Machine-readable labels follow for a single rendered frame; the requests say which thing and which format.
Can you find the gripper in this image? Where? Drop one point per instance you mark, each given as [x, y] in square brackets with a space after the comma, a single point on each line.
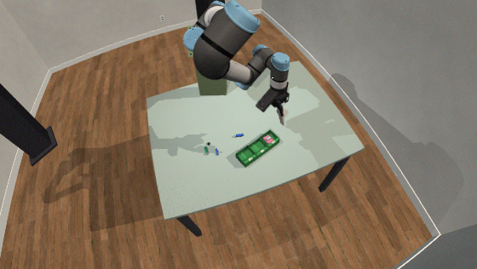
[283, 98]

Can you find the green rack of three bins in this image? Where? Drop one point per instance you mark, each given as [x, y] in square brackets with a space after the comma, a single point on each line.
[256, 149]

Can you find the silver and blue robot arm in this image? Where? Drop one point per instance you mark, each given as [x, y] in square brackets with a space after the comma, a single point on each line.
[231, 28]

